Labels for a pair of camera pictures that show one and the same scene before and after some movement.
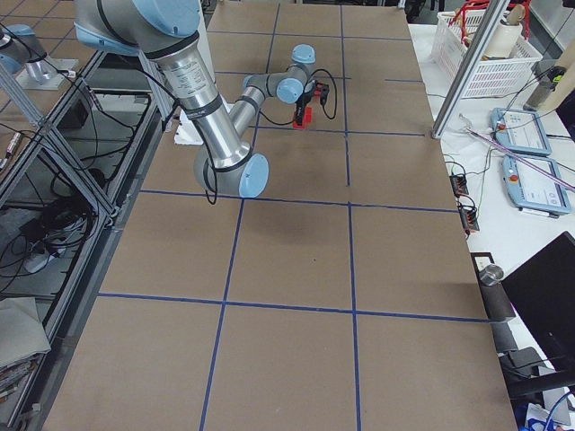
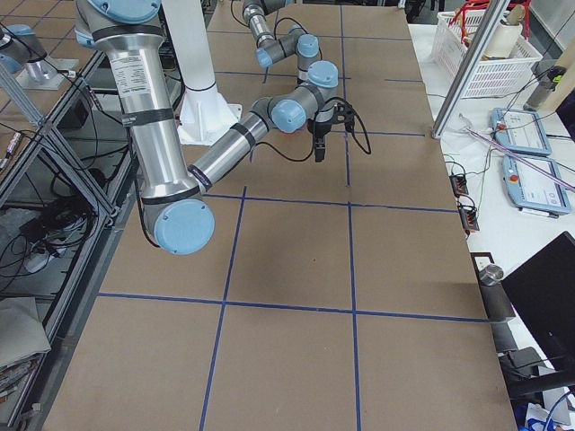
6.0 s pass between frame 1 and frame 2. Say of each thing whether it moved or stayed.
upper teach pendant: stayed
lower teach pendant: stayed
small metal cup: stayed
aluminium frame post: stayed
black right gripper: moved
